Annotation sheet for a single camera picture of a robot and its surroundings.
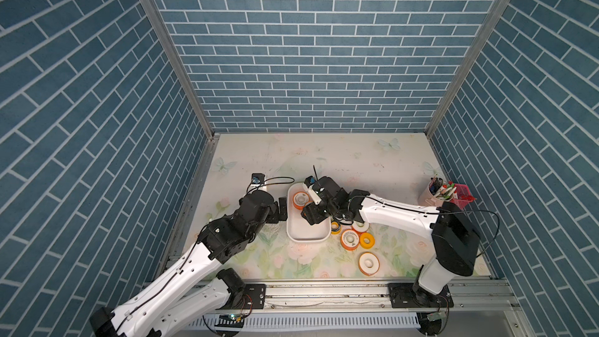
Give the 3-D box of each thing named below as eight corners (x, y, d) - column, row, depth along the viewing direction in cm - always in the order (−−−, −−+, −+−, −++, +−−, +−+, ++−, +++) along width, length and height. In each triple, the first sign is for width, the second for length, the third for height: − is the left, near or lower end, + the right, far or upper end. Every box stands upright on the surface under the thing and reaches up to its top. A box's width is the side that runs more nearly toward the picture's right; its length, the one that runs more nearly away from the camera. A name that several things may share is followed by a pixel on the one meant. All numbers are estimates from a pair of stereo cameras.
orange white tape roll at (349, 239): (341, 250, 85) (341, 248, 83) (339, 232, 89) (340, 229, 88) (359, 250, 85) (360, 248, 83) (357, 232, 89) (358, 229, 88)
